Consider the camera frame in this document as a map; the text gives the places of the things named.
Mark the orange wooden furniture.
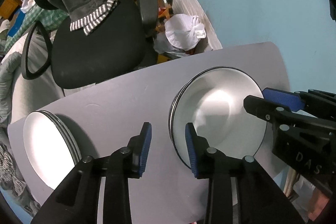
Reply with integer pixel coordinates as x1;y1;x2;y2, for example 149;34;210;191
0;0;21;20

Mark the white plate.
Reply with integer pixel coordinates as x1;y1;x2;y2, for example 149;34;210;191
169;66;260;159
23;111;75;190
39;110;79;165
171;67;263;161
42;110;82;165
173;68;268;169

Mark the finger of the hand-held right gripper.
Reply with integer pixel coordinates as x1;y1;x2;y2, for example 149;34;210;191
262;87;336;119
243;95;297;130

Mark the blue flat item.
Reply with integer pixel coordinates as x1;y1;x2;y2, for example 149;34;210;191
7;7;25;37

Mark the green checked cloth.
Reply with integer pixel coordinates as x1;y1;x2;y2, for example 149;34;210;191
4;7;69;48

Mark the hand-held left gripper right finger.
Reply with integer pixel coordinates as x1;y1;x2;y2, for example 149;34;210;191
184;122;306;224

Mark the bed with grey sheet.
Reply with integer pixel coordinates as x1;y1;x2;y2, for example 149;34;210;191
10;32;66;109

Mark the black white striped cloth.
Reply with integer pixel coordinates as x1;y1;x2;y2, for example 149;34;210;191
0;143;27;195

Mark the white plastic bag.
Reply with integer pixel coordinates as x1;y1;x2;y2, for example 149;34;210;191
154;13;208;54

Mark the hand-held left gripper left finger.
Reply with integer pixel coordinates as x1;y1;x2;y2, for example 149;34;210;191
30;122;153;224

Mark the wooden slat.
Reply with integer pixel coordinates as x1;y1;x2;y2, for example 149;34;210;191
283;169;300;198

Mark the orange clutter behind chair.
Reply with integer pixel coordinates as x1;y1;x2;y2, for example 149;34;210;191
155;0;174;30

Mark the black office chair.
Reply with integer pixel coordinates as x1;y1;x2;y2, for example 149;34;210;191
22;0;172;89

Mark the grey quilt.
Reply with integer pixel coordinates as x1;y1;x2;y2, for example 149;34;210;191
0;52;29;122

